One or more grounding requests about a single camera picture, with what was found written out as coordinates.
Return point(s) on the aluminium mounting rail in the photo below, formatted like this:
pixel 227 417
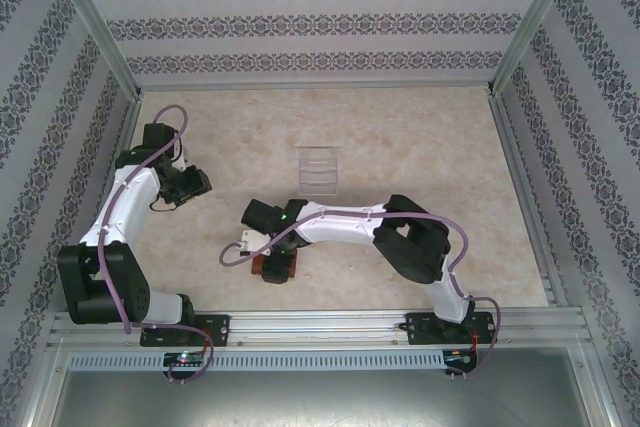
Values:
pixel 310 329

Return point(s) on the aluminium side rail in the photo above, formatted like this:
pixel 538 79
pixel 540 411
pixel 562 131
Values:
pixel 511 147
pixel 126 122

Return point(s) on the brown leather card holder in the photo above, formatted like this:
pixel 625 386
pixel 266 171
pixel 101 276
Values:
pixel 256 267

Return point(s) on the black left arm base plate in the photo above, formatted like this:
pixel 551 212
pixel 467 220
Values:
pixel 217 329

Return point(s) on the aluminium frame post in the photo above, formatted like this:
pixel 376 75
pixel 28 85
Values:
pixel 97 22
pixel 536 22

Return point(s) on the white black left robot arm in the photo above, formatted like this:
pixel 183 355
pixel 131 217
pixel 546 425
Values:
pixel 125 207

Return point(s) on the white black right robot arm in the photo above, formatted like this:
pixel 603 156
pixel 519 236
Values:
pixel 340 224

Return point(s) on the grey metal sheet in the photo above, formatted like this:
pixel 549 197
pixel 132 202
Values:
pixel 320 402

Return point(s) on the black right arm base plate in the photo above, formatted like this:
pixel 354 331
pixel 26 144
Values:
pixel 417 329

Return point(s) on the clear acrylic card stand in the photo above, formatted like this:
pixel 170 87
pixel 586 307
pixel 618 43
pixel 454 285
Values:
pixel 318 172

